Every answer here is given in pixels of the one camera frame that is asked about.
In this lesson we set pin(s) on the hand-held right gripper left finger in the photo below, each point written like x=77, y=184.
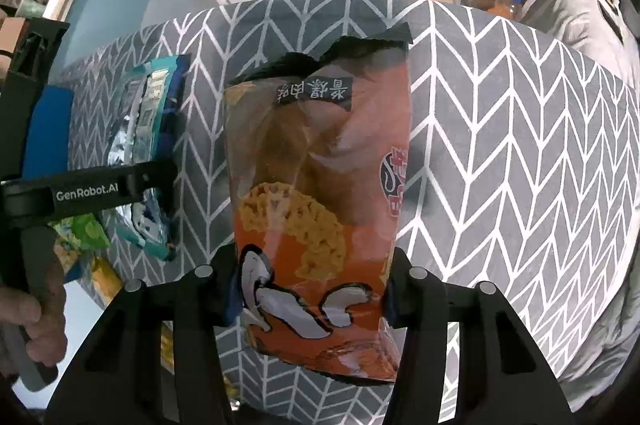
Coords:
x=233, y=302

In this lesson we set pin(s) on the grey herringbone cloth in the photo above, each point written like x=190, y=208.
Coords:
x=500, y=155

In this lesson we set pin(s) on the green snack packet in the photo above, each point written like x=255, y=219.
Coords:
x=82, y=232

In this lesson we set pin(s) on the orange drink bottle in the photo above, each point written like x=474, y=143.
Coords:
x=505, y=6

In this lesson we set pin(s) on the grey blanket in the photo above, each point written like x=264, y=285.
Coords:
x=570, y=15

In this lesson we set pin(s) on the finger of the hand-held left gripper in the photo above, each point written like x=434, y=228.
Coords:
x=150, y=182
x=47, y=130

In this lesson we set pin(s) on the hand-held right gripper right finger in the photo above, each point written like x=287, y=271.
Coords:
x=392, y=302

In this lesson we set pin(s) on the orange snack bag black top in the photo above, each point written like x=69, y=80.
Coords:
x=320, y=215

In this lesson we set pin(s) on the yellow snack packet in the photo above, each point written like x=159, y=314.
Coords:
x=95, y=275

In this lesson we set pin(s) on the person's left hand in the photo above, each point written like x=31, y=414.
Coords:
x=50, y=330

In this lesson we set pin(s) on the teal snack packet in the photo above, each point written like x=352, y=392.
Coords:
x=150, y=115

